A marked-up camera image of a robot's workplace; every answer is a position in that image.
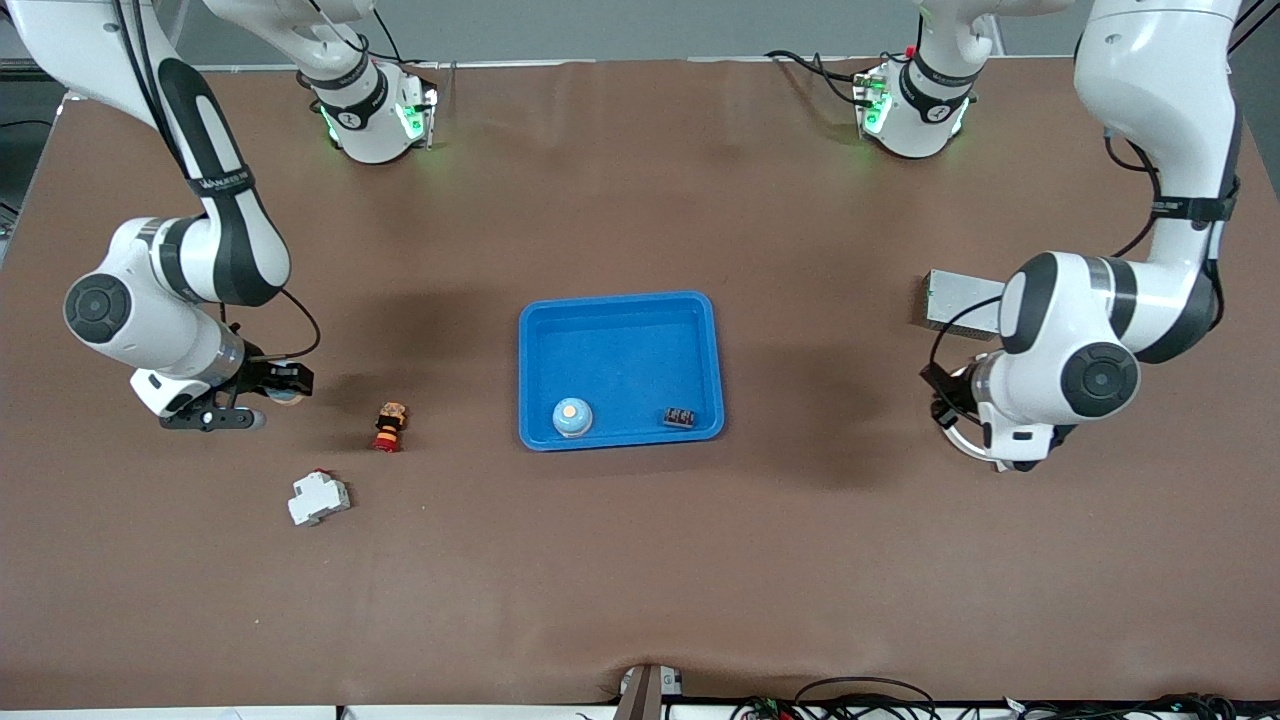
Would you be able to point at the metal table clamp bracket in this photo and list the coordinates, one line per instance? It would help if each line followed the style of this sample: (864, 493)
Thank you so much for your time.
(645, 692)

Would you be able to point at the black rectangular capacitor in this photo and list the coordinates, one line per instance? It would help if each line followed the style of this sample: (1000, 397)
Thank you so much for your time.
(680, 417)

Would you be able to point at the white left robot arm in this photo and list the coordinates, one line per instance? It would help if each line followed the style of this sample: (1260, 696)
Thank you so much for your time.
(1150, 80)

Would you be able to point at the white circuit breaker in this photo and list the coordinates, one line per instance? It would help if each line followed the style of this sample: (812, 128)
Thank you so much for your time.
(318, 498)

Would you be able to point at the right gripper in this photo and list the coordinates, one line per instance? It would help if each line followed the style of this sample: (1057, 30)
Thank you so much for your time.
(262, 376)

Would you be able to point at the blue plastic tray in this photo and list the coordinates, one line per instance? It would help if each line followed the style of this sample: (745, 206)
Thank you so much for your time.
(620, 360)

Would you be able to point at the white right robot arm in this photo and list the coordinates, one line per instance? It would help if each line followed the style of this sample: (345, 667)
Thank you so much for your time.
(230, 250)

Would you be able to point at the white curved plastic bracket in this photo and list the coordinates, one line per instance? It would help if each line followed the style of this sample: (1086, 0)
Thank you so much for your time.
(957, 441)

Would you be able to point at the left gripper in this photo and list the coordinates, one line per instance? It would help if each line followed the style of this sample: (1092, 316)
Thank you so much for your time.
(941, 385)

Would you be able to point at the grey metal box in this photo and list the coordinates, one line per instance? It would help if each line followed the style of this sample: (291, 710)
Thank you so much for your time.
(955, 300)

